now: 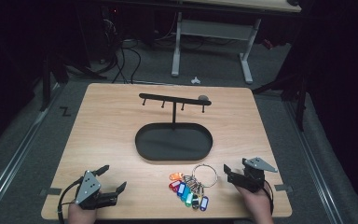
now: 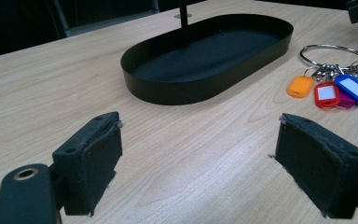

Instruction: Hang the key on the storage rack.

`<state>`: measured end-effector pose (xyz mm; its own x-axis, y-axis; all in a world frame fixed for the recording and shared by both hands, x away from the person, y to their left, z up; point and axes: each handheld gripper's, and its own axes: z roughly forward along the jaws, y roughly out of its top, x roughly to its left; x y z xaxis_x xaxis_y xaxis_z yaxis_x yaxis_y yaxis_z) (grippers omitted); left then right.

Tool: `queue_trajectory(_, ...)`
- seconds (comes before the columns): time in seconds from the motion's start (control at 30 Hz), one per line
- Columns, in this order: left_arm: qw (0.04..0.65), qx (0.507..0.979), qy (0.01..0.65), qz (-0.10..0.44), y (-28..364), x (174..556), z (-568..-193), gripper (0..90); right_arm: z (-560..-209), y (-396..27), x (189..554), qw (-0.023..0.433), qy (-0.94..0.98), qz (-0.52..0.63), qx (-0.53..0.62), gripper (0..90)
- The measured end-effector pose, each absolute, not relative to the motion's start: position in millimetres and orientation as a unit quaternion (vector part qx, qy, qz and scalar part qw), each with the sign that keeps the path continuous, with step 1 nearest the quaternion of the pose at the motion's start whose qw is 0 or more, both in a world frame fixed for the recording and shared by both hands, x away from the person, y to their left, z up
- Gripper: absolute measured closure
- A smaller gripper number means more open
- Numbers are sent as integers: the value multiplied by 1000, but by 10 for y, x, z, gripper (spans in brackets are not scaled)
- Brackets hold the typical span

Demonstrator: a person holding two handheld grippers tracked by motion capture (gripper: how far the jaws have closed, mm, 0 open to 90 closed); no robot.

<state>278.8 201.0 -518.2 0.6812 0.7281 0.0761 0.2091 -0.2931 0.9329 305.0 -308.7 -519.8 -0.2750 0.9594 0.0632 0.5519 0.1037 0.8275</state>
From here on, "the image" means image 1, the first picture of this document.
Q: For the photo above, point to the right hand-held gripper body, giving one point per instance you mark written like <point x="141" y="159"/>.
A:
<point x="254" y="174"/>

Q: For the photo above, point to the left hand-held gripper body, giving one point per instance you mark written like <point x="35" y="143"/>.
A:
<point x="88" y="188"/>

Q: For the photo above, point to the black key rack with tray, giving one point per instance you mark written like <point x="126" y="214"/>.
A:
<point x="174" y="144"/>

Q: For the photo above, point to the person's left hand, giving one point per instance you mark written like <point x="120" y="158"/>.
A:
<point x="81" y="215"/>

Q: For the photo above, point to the grey tape piece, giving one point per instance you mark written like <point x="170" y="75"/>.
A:
<point x="283" y="188"/>
<point x="54" y="191"/>

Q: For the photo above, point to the small grey round object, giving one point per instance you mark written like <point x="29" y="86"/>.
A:
<point x="203" y="97"/>

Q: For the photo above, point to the black stand legs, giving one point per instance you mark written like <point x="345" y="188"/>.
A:
<point x="46" y="87"/>
<point x="300" y="99"/>

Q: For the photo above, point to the small white object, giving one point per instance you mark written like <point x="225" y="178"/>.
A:
<point x="195" y="81"/>

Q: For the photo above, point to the small red object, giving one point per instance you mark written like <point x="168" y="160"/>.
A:
<point x="267" y="44"/>

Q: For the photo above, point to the dark computer tower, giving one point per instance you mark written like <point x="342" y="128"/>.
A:
<point x="108" y="31"/>

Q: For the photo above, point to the white-framed desk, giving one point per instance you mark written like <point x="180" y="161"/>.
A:
<point x="214" y="29"/>

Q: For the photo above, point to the metal floor rail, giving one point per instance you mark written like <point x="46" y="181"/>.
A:
<point x="313" y="161"/>
<point x="15" y="161"/>

